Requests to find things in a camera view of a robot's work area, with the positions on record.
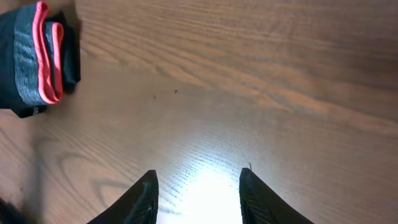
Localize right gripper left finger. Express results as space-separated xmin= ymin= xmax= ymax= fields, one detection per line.
xmin=88 ymin=170 xmax=159 ymax=224

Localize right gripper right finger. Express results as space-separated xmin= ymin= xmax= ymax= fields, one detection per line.
xmin=239 ymin=168 xmax=313 ymax=224

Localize black leggings with grey waistband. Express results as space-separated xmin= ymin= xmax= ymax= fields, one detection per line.
xmin=1 ymin=1 xmax=81 ymax=118

